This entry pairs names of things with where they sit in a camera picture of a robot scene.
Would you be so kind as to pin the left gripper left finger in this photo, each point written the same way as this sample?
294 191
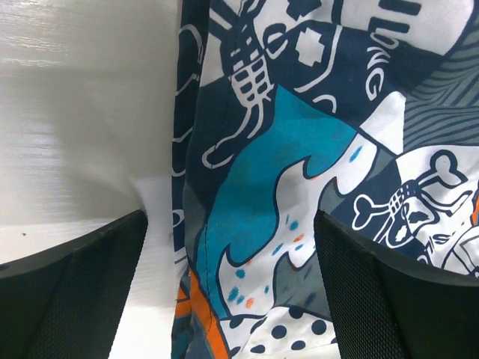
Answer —
67 301

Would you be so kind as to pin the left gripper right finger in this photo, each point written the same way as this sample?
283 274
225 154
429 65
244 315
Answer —
386 305

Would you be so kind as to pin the colourful patterned shorts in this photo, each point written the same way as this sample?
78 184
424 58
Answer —
366 110

